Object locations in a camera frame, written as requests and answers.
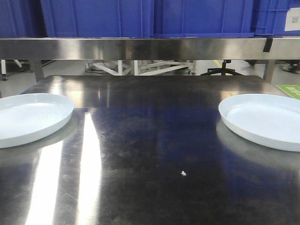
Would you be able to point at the blue plastic crate middle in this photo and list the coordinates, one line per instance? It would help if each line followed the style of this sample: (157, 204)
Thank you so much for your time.
(98, 18)

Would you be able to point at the stainless steel shelf rail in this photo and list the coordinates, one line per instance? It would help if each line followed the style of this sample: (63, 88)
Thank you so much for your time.
(283, 48)

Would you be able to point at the blue plastic crate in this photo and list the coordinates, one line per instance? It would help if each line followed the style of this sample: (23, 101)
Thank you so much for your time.
(98, 18)
(21, 19)

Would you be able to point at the black tape strip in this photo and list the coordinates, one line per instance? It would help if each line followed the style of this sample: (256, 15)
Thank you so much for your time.
(268, 45)

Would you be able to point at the upper right blue crate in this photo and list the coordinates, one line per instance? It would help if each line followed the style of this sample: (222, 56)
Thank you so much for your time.
(203, 18)

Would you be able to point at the white metal frame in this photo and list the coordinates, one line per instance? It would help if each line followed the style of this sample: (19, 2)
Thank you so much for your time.
(138, 67)

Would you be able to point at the blue plastic crate left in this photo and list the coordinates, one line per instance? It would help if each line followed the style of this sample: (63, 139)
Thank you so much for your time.
(21, 19)

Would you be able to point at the white round plate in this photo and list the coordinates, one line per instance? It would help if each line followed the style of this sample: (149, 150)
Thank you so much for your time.
(27, 118)
(268, 120)

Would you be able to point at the blue crate with label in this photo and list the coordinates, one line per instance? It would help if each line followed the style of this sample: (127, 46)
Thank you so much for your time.
(276, 18)

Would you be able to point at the black office chair base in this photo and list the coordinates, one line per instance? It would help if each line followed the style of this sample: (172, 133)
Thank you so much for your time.
(223, 70)

